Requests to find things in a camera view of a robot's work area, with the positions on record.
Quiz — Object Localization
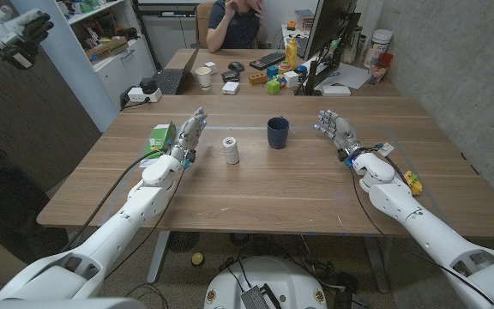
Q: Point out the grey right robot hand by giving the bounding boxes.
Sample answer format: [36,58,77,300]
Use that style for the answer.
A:
[314,109,366,162]

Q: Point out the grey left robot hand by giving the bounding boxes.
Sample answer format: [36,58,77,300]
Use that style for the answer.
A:
[169,106,208,162]

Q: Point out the green package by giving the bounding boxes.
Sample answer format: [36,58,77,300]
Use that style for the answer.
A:
[142,122,178,162]

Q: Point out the white paper cup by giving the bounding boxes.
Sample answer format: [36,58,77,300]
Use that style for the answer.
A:
[194,65,213,92]

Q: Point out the dark blue cup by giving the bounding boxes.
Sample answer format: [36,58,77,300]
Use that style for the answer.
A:
[266,116,291,150]

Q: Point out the red snack cup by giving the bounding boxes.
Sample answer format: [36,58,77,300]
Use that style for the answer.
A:
[367,51,395,86]

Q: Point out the white flat box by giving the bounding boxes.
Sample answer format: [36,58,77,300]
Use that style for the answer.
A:
[321,84,352,97]

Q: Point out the black laptop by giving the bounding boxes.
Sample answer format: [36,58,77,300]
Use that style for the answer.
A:
[152,46,200,96]

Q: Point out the white paper sheets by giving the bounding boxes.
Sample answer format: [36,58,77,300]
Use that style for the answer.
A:
[310,55,371,91]

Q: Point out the black power adapter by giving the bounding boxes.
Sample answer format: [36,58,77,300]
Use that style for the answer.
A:
[138,77,159,95]

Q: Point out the white power strip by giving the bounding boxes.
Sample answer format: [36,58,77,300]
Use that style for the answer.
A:
[126,86,163,104]

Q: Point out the black wallet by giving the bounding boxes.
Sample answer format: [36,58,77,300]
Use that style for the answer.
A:
[220,69,242,83]

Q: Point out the large white cube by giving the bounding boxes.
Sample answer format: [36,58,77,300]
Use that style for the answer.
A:
[283,70,300,89]

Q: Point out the wooden office desk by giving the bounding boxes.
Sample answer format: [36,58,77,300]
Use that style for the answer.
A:
[163,47,402,98]

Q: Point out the yellow orange purple lego cluster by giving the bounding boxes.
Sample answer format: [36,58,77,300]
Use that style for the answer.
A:
[403,170,424,197]

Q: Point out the yellow bottle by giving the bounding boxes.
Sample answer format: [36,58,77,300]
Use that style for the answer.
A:
[284,37,298,70]

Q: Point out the white canister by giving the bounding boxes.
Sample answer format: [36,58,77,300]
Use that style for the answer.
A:
[362,28,395,70]

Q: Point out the black keyboard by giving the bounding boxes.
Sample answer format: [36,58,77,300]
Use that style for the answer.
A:
[249,51,286,71]

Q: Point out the black round floor fan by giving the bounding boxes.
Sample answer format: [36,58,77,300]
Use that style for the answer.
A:
[166,231,201,253]

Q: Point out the black computer monitor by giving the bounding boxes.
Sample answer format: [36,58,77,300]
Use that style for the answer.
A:
[303,0,358,61]

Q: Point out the brown office chair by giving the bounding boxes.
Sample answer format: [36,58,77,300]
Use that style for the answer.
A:
[194,1,216,49]

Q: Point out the seated person in dark shirt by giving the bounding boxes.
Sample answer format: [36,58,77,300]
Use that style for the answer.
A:
[205,0,269,53]

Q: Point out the clear storage box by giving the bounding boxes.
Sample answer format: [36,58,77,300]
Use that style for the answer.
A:
[293,9,316,32]

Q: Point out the cardboard box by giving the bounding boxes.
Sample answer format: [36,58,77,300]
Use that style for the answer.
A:
[84,35,130,65]

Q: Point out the white shelf cabinet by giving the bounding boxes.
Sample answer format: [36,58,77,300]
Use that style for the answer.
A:
[10,0,158,133]

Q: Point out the grey table leg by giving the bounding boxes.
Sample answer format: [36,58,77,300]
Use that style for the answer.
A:
[362,235,390,294]
[146,230,172,284]

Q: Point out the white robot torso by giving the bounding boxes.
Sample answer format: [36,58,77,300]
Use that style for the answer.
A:
[203,256,328,309]

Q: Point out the black white teleoperation glove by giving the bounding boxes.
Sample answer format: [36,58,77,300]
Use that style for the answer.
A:
[0,4,55,70]

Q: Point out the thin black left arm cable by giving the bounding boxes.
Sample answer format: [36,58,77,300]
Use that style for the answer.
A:
[104,165,187,281]

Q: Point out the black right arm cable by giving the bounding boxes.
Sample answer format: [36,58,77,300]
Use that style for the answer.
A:
[348,165,494,306]

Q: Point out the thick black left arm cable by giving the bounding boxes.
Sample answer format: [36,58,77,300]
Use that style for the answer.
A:
[60,148,166,253]

